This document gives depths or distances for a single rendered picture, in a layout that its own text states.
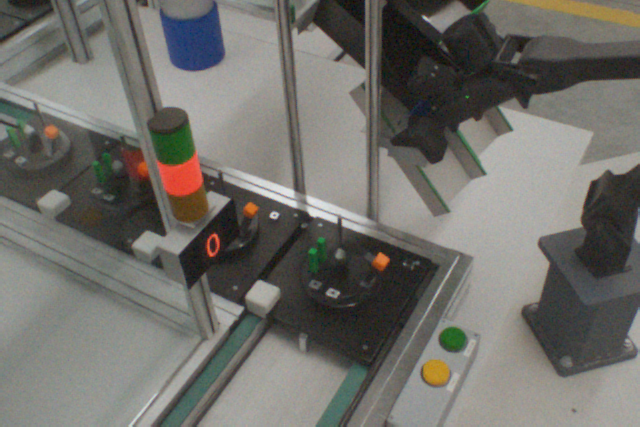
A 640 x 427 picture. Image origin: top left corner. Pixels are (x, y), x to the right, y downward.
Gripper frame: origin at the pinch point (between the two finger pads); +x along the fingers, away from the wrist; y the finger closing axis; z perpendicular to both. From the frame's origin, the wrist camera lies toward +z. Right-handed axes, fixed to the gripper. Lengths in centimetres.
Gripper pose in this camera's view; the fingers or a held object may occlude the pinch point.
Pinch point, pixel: (412, 125)
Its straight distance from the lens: 108.5
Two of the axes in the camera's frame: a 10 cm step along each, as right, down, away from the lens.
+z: -6.3, -7.0, -3.3
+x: -7.0, 3.3, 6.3
